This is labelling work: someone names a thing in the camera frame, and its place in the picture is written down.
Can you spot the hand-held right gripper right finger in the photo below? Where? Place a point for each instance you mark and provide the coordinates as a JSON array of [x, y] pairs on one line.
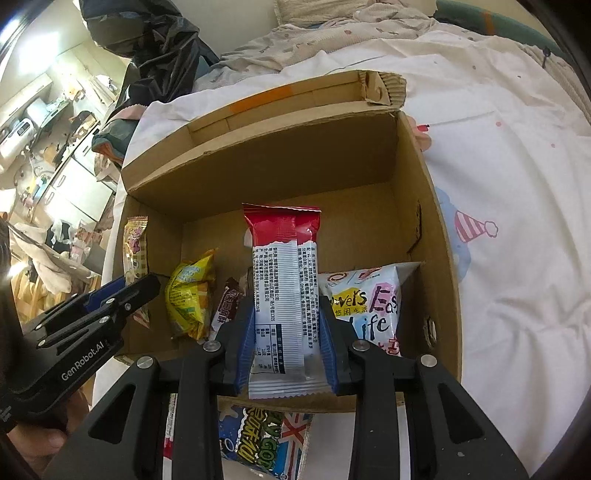
[[330, 355]]

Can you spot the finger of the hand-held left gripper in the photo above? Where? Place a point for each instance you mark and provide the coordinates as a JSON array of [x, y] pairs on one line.
[[138, 293], [104, 293]]

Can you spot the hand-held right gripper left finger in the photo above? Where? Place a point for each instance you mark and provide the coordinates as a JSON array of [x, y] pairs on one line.
[[242, 350]]

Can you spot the golden tan snack packet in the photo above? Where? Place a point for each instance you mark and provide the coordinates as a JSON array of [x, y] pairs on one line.
[[136, 249]]

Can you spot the brown white snack bar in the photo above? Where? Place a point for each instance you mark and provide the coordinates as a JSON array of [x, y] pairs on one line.
[[226, 304]]

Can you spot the yellow snack packet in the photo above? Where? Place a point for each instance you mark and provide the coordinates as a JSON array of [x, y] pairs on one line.
[[189, 295]]

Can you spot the white printed snack bag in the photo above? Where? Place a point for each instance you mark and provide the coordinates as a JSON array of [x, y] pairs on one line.
[[364, 304]]

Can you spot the red white snack bar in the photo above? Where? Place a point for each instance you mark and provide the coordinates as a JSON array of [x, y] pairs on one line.
[[281, 286]]

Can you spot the blue snack packet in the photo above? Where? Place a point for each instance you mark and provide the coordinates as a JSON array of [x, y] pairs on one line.
[[258, 443]]

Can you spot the brown cardboard box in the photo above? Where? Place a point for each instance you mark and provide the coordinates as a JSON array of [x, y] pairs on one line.
[[295, 152]]

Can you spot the person's left hand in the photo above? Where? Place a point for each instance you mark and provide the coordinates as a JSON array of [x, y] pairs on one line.
[[37, 452]]

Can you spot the white hanging cloth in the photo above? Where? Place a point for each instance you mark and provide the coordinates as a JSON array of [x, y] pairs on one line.
[[51, 258]]

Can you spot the small white snack packet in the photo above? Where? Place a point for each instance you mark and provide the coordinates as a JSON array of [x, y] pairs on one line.
[[171, 424]]

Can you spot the white kitchen cabinet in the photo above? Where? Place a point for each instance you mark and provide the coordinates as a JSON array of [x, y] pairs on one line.
[[78, 189]]

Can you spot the pile of clothes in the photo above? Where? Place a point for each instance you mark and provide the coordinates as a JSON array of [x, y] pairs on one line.
[[115, 138]]

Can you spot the white water heater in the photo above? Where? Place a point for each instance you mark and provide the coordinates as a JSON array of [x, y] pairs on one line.
[[16, 136]]

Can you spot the black plastic bag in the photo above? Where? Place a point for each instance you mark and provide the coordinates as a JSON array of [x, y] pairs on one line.
[[157, 50]]

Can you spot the grey floral quilt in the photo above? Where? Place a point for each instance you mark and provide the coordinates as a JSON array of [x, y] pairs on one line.
[[286, 50]]

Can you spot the floral pillow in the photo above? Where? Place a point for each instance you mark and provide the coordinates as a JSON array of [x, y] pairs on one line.
[[323, 11]]

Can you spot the beige checked quilt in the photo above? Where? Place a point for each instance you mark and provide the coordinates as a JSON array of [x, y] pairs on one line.
[[549, 78]]

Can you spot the green mat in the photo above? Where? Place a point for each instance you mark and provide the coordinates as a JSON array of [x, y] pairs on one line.
[[498, 23]]

